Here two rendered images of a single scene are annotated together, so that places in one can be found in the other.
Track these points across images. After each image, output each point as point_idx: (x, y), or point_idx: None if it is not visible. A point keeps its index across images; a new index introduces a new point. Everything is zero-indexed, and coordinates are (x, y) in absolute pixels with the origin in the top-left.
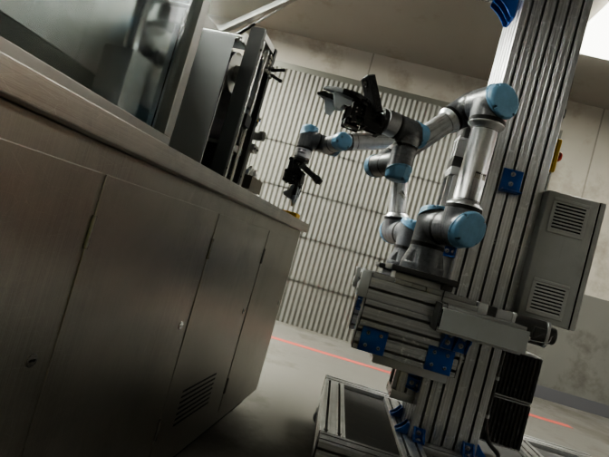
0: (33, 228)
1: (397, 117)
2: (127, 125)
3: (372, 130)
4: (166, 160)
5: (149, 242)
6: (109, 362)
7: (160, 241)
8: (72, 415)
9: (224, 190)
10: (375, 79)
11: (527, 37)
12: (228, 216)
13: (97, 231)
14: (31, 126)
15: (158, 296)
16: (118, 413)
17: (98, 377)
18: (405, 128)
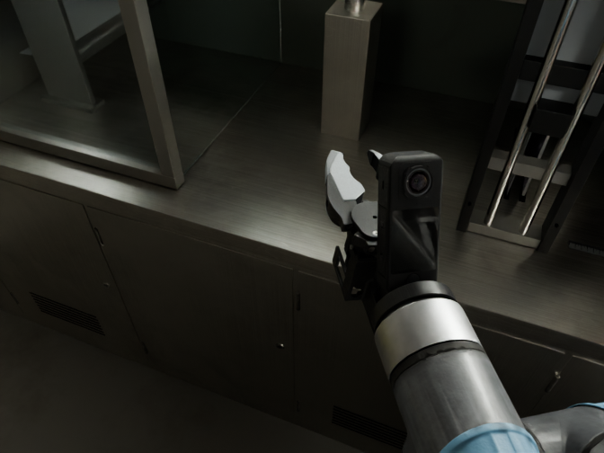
0: (58, 225)
1: (387, 346)
2: (56, 182)
3: (369, 320)
4: (115, 208)
5: (170, 261)
6: (181, 319)
7: (186, 264)
8: (164, 330)
9: (252, 251)
10: (387, 179)
11: None
12: (333, 280)
13: (105, 237)
14: None
15: (216, 305)
16: (218, 357)
17: (175, 323)
18: (397, 403)
